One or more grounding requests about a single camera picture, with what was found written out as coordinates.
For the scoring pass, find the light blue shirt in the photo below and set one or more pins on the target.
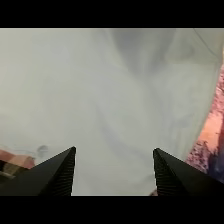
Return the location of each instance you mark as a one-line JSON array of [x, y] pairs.
[[100, 100]]

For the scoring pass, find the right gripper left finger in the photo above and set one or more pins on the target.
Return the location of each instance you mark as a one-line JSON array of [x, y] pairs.
[[50, 180]]

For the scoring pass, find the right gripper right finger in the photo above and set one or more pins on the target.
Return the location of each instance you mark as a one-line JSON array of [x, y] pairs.
[[180, 180]]

